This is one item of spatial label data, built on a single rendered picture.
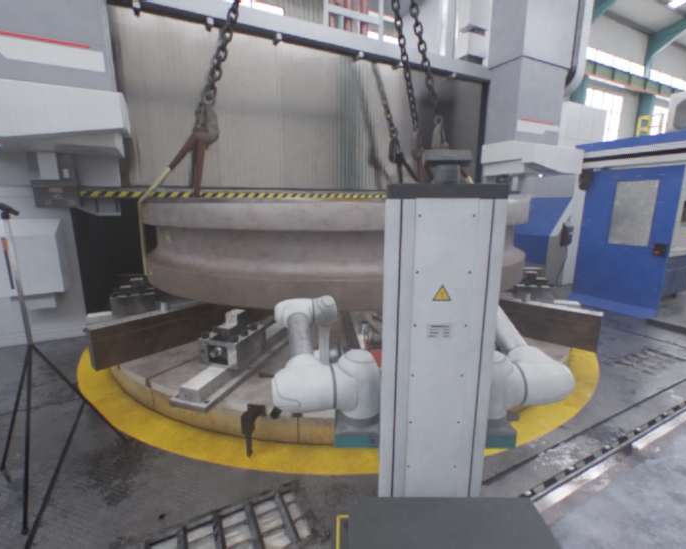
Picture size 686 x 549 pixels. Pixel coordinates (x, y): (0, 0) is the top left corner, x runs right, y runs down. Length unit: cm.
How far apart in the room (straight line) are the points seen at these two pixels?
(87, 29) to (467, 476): 416
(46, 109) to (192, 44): 264
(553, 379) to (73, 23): 421
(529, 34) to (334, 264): 507
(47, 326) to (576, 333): 615
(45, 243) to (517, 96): 670
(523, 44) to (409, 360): 606
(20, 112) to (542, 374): 366
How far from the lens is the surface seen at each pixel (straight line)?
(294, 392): 125
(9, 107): 367
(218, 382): 287
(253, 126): 565
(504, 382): 138
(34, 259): 526
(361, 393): 128
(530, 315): 418
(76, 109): 359
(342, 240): 289
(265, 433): 287
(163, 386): 323
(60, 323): 579
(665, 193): 692
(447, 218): 104
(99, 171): 451
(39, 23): 422
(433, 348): 113
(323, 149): 596
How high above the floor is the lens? 173
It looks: 12 degrees down
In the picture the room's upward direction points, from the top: straight up
